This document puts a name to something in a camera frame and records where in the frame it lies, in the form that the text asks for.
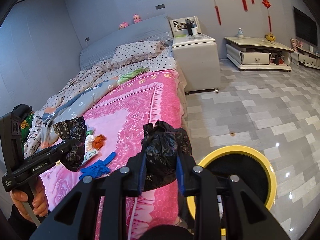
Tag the green floral bedding bundle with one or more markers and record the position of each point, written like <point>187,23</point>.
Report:
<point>26,125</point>

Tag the left pink plush toy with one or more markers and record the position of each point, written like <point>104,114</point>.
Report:
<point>123,25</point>

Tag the yellow rimmed trash bin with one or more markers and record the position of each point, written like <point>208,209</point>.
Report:
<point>247,163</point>

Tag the small white bottle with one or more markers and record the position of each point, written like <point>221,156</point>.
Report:
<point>240,33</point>

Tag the large black plastic bag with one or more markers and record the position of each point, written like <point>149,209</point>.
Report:
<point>73,135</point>

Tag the small green wrapper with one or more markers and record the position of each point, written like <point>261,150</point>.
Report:
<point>90,130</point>

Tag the pink plush toy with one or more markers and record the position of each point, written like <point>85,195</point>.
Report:
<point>123,25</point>
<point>136,18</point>

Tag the yellow bowl ornament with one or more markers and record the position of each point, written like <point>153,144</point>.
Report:
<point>270,37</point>

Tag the white tissue wad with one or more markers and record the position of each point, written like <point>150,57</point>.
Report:
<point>89,142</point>

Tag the grey wall switch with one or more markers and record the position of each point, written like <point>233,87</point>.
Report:
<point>160,6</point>

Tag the wall mounted television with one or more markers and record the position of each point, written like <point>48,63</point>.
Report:
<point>305,27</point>

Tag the polka dot pillow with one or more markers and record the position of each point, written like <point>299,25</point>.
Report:
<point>136,52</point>

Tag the polka dot crumpled duvet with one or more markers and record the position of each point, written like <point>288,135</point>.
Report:
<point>84,80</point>

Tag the white bedside cabinet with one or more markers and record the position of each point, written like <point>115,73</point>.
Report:
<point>196,55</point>

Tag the black clothing pile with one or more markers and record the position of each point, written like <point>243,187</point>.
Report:
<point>22,111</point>

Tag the orange peel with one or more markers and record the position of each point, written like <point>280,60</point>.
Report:
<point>98,141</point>

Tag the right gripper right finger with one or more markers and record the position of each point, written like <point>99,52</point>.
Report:
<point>246,217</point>

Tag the grey patterned quilt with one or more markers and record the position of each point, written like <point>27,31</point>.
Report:
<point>78,105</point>

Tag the right pink plush toy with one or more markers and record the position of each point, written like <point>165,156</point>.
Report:
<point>136,18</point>

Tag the pink figurine on stand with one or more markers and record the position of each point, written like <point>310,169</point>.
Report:
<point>295,44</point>

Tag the white cup on cabinet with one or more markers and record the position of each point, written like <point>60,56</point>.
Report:
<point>194,31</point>

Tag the white tv stand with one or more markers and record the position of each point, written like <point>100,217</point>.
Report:
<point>305,58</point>

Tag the blue rubber glove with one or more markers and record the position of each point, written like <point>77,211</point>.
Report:
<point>97,169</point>

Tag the small black plastic bag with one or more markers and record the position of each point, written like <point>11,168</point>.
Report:
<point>161,144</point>

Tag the silver wipes packet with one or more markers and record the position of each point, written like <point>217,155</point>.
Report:
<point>89,156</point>

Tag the white coffee table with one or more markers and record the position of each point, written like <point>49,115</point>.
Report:
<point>251,53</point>

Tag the green floral pillow edge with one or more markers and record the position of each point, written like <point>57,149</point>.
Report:
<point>131,75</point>

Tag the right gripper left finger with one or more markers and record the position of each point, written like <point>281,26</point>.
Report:
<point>96,203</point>

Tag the pink floral bed cover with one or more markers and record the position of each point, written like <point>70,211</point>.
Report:
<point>120,117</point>

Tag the black thermos bottle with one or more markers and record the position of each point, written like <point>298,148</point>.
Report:
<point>189,26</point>

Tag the grey upholstered headboard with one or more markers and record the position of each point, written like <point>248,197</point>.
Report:
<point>156,28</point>

